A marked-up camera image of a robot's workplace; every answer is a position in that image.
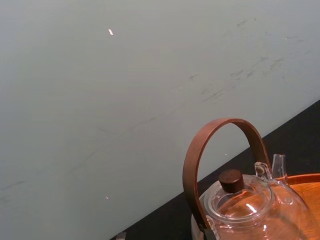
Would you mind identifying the round orange wooden tray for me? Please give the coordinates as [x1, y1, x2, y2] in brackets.
[272, 173, 320, 240]

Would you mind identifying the black table cloth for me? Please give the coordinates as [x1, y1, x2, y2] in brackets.
[114, 99, 320, 240]

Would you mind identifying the brown wooden teapot handle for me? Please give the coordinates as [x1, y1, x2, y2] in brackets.
[182, 118, 272, 230]

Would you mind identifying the clear glass teapot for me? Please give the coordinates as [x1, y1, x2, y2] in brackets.
[190, 153, 316, 240]

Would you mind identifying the glass lid with wooden knob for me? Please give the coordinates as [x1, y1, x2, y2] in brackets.
[204, 168, 273, 218]

